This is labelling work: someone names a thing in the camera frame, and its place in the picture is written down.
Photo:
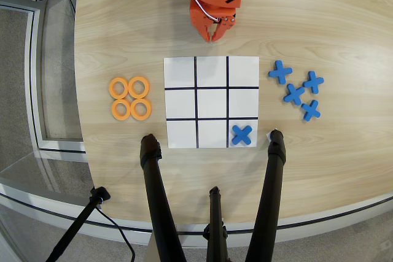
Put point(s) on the thick black tripod leg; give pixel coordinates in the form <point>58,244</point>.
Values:
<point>267,200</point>
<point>158,194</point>

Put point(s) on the blue foam cross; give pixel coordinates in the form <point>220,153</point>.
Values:
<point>311,110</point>
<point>280,72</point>
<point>313,82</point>
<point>242,135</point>
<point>294,94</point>

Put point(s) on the grey metal floor frame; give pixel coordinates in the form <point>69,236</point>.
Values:
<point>32,75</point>

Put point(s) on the thin black stand leg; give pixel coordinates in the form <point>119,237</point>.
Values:
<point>76,228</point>

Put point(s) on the small white paper tag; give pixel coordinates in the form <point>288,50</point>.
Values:
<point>268,135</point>

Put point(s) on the white tic-tac-toe grid board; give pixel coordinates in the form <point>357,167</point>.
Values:
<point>212,102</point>

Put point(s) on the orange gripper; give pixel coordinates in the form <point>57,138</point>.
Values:
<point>200,18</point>

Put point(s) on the short black tripod leg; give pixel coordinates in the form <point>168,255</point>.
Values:
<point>216,222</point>

